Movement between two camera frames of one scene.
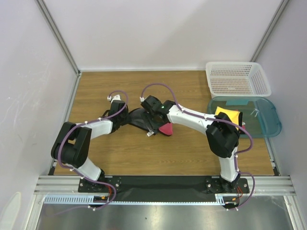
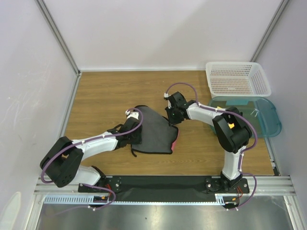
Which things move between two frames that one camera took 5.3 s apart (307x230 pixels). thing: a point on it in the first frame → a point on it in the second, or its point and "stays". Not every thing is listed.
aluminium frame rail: x=264 y=184 stays
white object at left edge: x=9 y=215 stays
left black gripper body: x=124 y=118 → x=135 y=138
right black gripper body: x=154 y=122 → x=172 y=117
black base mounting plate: x=163 y=189 stays
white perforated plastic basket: x=237 y=79 stays
